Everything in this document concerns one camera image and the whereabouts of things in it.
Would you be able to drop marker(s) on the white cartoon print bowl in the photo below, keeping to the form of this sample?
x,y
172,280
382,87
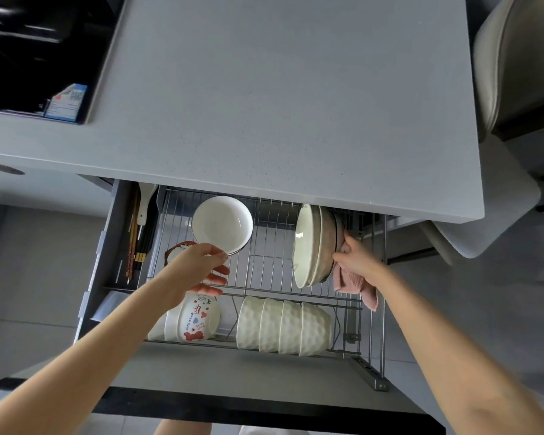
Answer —
x,y
201,317

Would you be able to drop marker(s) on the white shallow bowl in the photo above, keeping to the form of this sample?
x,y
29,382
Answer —
x,y
222,224
236,253

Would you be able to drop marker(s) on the white ceramic spoon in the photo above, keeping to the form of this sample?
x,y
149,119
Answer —
x,y
147,199

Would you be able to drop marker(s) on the plain white bowl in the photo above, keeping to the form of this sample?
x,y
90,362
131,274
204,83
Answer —
x,y
156,330
172,323

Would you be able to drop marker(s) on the clear plastic measuring cup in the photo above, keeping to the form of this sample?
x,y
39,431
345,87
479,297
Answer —
x,y
111,305

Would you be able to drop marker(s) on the bundle of black chopsticks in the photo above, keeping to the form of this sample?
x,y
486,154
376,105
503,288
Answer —
x,y
145,249

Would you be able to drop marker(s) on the person's left leg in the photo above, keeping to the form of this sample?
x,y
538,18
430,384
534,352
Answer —
x,y
177,428

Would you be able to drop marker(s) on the grey base cabinet round knob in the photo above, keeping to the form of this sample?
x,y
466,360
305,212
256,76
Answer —
x,y
50,185

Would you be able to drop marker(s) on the person's right forearm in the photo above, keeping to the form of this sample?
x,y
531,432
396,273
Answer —
x,y
453,357

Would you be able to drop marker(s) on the pink dish cloth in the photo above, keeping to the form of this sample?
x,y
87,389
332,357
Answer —
x,y
349,283

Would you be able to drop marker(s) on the person's right hand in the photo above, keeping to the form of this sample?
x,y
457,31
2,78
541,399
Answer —
x,y
360,264

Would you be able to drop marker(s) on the black burner grate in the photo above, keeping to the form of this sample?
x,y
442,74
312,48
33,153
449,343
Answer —
x,y
27,36

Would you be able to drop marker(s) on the taupe upholstered chair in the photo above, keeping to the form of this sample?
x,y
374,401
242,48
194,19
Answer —
x,y
517,63

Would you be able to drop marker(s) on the person's left forearm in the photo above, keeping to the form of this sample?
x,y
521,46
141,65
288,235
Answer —
x,y
86,366

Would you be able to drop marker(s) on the person's left hand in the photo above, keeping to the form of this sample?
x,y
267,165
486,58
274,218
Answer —
x,y
192,271

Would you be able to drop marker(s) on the small red-rimmed bowl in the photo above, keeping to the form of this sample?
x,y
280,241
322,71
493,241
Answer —
x,y
174,251

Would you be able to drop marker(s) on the row of cream textured bowls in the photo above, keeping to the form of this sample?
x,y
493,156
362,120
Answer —
x,y
283,326

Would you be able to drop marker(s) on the black glass cooktop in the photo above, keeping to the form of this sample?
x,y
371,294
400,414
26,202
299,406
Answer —
x,y
27,63

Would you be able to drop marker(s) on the blue white sticker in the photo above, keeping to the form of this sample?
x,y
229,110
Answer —
x,y
65,104

